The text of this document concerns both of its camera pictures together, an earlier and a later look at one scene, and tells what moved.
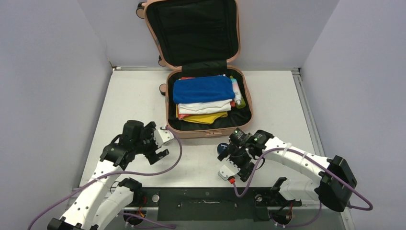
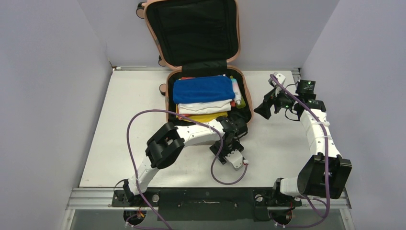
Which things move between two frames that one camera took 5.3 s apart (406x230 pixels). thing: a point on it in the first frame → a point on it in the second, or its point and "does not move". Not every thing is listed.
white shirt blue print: [205, 107] does not move
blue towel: [203, 89] does not move
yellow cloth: [205, 118] does not move
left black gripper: [148, 132] → [235, 146]
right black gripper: [245, 169] → [264, 109]
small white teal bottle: [237, 97] does not move
